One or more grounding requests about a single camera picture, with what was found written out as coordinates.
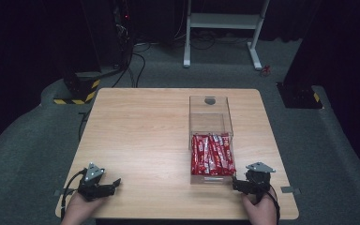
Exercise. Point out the grey tape piece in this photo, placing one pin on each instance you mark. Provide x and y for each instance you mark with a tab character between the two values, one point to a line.
290	189
63	192

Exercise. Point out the person's left hand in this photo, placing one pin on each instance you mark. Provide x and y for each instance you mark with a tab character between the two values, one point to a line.
81	209

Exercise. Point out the clear acrylic drawer box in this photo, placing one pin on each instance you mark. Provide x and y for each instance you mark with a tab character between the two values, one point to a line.
211	118

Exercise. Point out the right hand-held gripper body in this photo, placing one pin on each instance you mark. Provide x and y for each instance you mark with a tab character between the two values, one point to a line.
258	178

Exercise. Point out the dark equipment rack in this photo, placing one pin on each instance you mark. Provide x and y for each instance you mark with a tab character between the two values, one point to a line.
123	22

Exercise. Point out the white metal stand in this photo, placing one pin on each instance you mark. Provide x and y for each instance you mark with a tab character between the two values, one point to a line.
222	21

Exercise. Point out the black yellow striped stand base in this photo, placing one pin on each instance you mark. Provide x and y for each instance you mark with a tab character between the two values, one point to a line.
78	93

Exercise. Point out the small red object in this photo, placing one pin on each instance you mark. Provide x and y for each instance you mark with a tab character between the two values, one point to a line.
265	70

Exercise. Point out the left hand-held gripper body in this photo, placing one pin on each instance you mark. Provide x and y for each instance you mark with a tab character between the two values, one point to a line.
91	181

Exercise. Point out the stack of red packets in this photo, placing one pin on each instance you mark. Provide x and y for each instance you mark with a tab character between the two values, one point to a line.
212	154

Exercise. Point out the person's right hand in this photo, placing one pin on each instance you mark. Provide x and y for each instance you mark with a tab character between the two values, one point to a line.
259	212

